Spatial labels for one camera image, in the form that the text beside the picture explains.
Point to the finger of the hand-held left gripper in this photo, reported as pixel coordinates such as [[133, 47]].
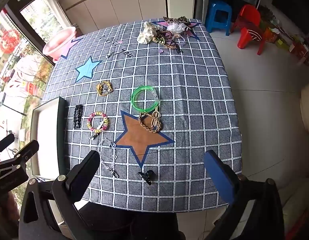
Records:
[[7, 140], [29, 150]]

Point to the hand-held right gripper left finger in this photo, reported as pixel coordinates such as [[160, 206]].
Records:
[[87, 170]]

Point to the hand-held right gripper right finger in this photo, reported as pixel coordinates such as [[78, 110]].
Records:
[[219, 177]]

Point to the brown star patch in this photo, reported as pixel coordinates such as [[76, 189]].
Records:
[[137, 137]]

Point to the small black clip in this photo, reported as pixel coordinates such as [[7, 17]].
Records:
[[147, 175]]

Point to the silver pendant charm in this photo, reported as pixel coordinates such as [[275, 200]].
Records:
[[107, 90]]

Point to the cream padded seat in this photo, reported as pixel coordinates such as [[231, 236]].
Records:
[[302, 205]]

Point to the beige hair clip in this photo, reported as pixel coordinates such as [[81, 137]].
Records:
[[157, 116]]

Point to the grey checked tablecloth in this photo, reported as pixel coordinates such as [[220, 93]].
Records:
[[194, 92]]

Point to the light blue star patch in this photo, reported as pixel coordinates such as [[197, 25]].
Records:
[[85, 70]]

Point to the pink plastic basin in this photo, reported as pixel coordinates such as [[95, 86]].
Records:
[[60, 41]]

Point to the beige round furniture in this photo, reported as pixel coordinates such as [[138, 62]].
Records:
[[308, 107]]

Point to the black hair clip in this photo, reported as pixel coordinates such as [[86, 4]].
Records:
[[179, 50]]

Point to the leopard print hair clip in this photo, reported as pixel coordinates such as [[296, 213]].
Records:
[[171, 46]]

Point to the green patterned scrunchie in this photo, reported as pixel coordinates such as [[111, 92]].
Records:
[[160, 40]]

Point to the pile of coloured boxes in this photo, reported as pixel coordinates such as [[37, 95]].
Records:
[[294, 45]]

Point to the red plastic chair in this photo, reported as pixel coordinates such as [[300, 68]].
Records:
[[249, 25]]

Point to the clear plastic bag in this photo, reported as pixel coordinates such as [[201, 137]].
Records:
[[175, 28]]

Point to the leopard print bow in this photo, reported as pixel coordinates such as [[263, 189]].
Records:
[[174, 19]]

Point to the blue plastic stool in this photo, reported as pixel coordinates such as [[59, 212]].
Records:
[[218, 5]]

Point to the dark window frame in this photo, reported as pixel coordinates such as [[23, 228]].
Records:
[[13, 3]]

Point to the white wall cabinet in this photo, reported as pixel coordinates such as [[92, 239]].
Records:
[[114, 2]]

